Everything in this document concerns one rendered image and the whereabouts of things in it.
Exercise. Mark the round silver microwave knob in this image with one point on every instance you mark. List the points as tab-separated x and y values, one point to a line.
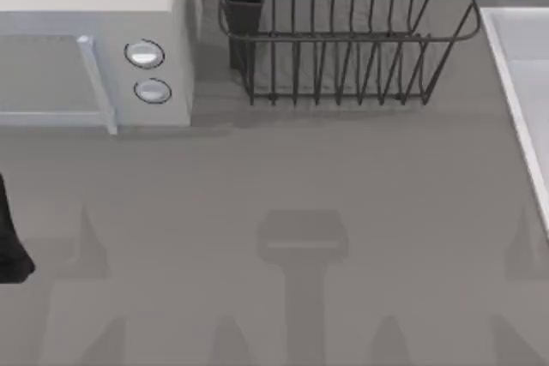
152	91
144	54

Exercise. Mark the microwave oven door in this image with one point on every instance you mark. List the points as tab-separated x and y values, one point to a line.
43	79

